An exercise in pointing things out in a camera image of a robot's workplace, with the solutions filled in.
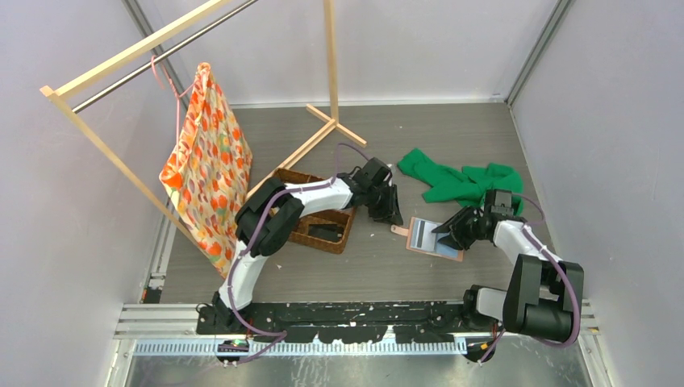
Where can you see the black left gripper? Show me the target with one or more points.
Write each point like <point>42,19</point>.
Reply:
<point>392,209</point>

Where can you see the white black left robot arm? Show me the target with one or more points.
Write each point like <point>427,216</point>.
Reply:
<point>271,214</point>

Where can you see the pink clothes hanger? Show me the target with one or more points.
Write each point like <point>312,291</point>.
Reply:
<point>177,94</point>

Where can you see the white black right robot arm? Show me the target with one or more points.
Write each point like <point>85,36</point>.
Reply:
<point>543,299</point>

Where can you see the brown woven basket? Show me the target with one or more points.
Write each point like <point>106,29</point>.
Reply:
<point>343,218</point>

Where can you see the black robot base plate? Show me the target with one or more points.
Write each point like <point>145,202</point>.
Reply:
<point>348,322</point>

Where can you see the black object in basket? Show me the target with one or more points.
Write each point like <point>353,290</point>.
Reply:
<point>329,232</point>

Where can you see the tan leather card holder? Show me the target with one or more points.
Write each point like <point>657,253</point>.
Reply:
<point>442,250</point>

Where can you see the aluminium frame rail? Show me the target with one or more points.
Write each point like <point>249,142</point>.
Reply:
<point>157,330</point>

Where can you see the white card with magnetic stripe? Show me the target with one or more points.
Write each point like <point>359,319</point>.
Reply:
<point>422,237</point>

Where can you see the green cloth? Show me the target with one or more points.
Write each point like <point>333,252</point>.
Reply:
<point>466,186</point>

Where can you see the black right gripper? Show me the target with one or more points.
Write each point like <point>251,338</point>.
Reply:
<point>458,239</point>

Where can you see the orange floral cloth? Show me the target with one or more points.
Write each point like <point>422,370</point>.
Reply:
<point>208,171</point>

